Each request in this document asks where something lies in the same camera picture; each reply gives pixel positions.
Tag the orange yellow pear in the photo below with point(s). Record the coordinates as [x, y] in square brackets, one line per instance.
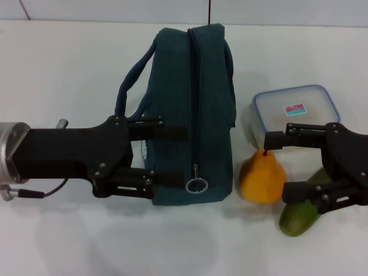
[263, 181]

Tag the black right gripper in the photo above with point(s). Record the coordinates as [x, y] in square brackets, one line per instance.
[350, 166]

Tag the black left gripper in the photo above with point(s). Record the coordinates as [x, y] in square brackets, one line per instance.
[72, 152]

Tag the green cucumber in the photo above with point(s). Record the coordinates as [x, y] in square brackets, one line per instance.
[296, 221]

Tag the dark teal insulated lunch bag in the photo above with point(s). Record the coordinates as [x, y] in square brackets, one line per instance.
[178, 86]

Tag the clear food container blue lid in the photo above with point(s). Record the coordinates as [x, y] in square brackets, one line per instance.
[299, 100]

